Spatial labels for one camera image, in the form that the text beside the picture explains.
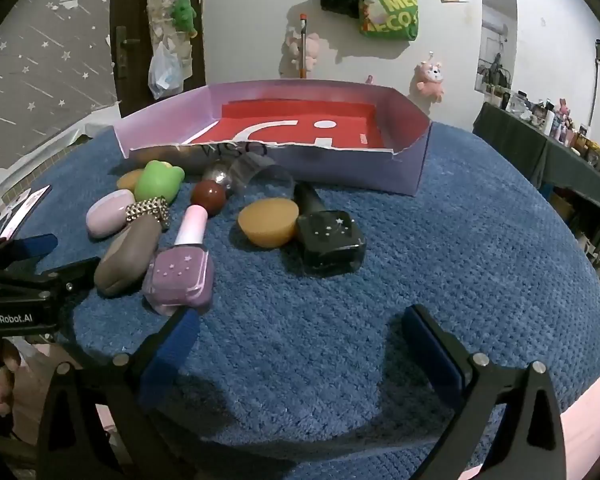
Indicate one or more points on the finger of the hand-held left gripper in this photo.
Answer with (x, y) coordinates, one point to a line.
(30, 247)
(75, 271)

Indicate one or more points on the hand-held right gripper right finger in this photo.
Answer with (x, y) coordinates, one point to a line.
(432, 355)

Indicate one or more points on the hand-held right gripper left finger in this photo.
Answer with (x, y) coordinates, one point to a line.
(172, 342)

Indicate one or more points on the brown rounded case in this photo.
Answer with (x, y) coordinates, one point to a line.
(127, 257)

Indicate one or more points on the pink oval case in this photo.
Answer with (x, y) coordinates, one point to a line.
(105, 215)

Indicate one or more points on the pink nail polish bottle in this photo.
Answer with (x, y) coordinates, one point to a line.
(180, 272)

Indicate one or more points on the orange round lid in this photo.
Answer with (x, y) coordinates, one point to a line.
(129, 179)

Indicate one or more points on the green frog toy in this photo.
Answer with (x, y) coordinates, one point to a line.
(155, 182)

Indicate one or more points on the glitter bottle with brown ball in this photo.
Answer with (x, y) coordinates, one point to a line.
(208, 197)

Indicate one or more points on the thick orange round soap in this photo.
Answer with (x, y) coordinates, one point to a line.
(267, 222)

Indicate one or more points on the black nail polish bottle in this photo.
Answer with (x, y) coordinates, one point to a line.
(330, 240)

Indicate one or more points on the clear plastic cup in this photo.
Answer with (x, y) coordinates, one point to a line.
(260, 170)

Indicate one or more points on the purple cardboard box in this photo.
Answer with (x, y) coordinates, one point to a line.
(300, 130)

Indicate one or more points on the person's left hand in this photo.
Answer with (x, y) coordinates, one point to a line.
(2, 395)

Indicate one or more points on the smartphone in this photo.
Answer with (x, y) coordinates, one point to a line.
(25, 210)

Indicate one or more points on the white plastic sheet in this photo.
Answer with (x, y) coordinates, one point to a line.
(55, 150)

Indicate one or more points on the blue textured blanket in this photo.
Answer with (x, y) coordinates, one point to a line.
(330, 335)

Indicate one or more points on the pink bed sheet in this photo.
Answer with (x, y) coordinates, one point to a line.
(590, 420)

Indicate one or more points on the clear plastic bag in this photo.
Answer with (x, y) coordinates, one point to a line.
(165, 72)

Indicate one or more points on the table with dark cloth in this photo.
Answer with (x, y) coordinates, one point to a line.
(520, 145)

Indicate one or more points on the row of bottles and jars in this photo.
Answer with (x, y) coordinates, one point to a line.
(560, 122)

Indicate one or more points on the dark wooden door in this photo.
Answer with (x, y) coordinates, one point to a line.
(130, 0)

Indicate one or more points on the torn paper door decoration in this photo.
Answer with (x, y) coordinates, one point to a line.
(157, 10)

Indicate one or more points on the pink plush with white face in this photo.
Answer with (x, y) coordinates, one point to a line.
(430, 80)

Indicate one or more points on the green plush toy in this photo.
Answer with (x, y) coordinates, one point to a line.
(182, 12)

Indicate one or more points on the pink plush bear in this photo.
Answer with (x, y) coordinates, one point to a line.
(295, 47)

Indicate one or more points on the giant pencil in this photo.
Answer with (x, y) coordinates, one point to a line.
(303, 25)

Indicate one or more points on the green tote bag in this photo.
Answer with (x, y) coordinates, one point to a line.
(395, 15)

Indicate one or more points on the wall mirror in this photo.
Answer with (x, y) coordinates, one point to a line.
(497, 35)

